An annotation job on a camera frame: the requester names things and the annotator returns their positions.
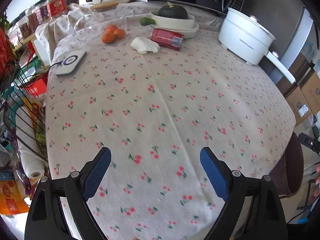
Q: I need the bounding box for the dark brown trash bin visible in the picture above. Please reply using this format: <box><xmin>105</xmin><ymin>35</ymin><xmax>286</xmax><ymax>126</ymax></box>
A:
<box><xmin>269</xmin><ymin>132</ymin><xmax>304</xmax><ymax>197</ymax></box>

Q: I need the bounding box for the white kitchen scale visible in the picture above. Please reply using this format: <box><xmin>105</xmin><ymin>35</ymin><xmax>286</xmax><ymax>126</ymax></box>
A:
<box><xmin>55</xmin><ymin>50</ymin><xmax>87</xmax><ymax>77</ymax></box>

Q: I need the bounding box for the person's right hand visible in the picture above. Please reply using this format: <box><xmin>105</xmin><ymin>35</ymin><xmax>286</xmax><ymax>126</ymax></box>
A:
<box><xmin>312</xmin><ymin>165</ymin><xmax>320</xmax><ymax>199</ymax></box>

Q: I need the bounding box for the cardboard box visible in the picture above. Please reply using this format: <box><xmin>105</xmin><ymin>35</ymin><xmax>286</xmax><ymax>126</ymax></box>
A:
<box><xmin>300</xmin><ymin>69</ymin><xmax>320</xmax><ymax>115</ymax></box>
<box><xmin>285</xmin><ymin>87</ymin><xmax>312</xmax><ymax>126</ymax></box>

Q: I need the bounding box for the orange snack bag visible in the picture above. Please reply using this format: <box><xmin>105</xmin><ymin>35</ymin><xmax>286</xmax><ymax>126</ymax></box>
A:
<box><xmin>0</xmin><ymin>172</ymin><xmax>29</xmax><ymax>216</ymax></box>

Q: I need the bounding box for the white paper towel roll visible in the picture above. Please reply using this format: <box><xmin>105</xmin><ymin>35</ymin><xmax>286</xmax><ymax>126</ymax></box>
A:
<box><xmin>15</xmin><ymin>106</ymin><xmax>46</xmax><ymax>179</ymax></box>

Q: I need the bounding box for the white electric cooking pot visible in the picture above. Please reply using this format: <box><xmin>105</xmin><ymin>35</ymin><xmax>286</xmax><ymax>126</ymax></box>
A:
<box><xmin>219</xmin><ymin>8</ymin><xmax>296</xmax><ymax>84</ymax></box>

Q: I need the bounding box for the grey refrigerator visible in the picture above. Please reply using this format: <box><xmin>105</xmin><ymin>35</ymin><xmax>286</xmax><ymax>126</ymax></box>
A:
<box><xmin>241</xmin><ymin>0</ymin><xmax>316</xmax><ymax>76</ymax></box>

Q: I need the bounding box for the cherry print tablecloth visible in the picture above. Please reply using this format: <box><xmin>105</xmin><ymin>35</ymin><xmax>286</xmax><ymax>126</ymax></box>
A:
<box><xmin>36</xmin><ymin>2</ymin><xmax>296</xmax><ymax>239</ymax></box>

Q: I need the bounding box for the white plate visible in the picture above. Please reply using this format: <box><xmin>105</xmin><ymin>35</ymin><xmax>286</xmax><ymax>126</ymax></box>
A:
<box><xmin>151</xmin><ymin>23</ymin><xmax>200</xmax><ymax>39</ymax></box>

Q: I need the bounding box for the white ceramic bowl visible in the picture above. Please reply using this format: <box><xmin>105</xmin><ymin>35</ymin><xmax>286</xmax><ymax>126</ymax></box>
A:
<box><xmin>151</xmin><ymin>11</ymin><xmax>195</xmax><ymax>30</ymax></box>

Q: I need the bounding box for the orange tangerine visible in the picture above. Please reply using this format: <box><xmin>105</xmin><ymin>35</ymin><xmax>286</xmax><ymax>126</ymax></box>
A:
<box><xmin>105</xmin><ymin>24</ymin><xmax>118</xmax><ymax>34</ymax></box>
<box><xmin>101</xmin><ymin>33</ymin><xmax>116</xmax><ymax>44</ymax></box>
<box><xmin>113</xmin><ymin>29</ymin><xmax>126</xmax><ymax>40</ymax></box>

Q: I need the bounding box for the dark green pumpkin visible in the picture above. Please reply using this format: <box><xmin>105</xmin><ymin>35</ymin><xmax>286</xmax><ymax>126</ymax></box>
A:
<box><xmin>158</xmin><ymin>2</ymin><xmax>188</xmax><ymax>20</ymax></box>

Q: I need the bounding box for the crumpled white tissue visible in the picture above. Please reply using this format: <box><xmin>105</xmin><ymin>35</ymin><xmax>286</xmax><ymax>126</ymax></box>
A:
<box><xmin>131</xmin><ymin>37</ymin><xmax>160</xmax><ymax>55</ymax></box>

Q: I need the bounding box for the glass jar with wooden lid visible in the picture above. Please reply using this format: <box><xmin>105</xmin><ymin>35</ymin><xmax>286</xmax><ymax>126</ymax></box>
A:
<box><xmin>73</xmin><ymin>2</ymin><xmax>127</xmax><ymax>42</ymax></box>

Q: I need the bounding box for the green cucumber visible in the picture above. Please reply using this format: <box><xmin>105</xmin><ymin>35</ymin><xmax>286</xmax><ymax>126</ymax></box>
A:
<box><xmin>140</xmin><ymin>17</ymin><xmax>156</xmax><ymax>26</ymax></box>

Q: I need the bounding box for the glass spice jar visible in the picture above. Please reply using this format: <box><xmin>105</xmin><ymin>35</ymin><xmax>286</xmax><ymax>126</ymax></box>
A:
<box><xmin>35</xmin><ymin>1</ymin><xmax>50</xmax><ymax>24</ymax></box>

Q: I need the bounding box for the red label glass jar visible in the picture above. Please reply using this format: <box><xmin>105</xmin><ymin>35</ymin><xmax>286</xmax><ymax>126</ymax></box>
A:
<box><xmin>47</xmin><ymin>0</ymin><xmax>67</xmax><ymax>18</ymax></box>

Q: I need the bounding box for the black wire rack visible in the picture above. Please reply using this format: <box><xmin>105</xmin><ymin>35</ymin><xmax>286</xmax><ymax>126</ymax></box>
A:
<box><xmin>0</xmin><ymin>37</ymin><xmax>49</xmax><ymax>193</ymax></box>

